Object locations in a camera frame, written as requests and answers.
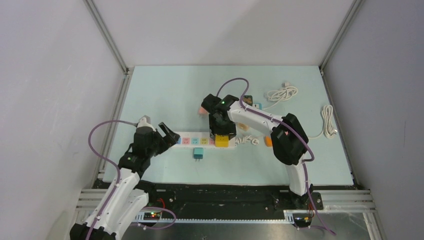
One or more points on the teal blue power strip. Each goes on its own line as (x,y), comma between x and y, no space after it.
(257,105)

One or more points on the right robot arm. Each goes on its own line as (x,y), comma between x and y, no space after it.
(289,140)

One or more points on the orange power strip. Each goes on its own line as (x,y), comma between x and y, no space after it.
(268,141)

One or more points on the yellow cube socket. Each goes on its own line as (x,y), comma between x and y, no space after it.
(221,141)

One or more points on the pink usb charger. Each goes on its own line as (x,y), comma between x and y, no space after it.
(202,112)

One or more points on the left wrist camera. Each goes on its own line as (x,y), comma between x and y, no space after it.
(145,121)

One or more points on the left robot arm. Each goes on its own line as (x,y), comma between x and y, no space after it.
(127,196)

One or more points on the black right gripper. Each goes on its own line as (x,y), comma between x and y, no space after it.
(231,131)

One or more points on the dark green dragon adapter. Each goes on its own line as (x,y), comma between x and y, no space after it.
(248,99)

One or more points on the small teal plug adapter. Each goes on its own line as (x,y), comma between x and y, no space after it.
(198,154)

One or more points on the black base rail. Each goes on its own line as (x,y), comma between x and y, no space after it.
(214,202)

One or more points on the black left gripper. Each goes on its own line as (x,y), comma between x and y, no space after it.
(171,137)

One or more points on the white multicolour power strip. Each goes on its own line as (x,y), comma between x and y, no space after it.
(190,140)

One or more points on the beige cube socket adapter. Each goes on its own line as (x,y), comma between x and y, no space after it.
(243,126)

